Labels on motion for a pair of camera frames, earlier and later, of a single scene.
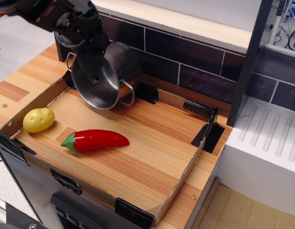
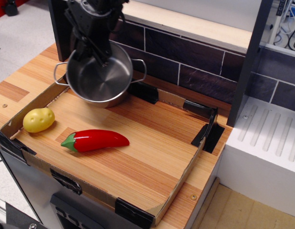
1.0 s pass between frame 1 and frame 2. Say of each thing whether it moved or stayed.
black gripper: moved
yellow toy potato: stayed
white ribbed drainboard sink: stayed
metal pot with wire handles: moved
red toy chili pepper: stayed
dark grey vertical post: stayed
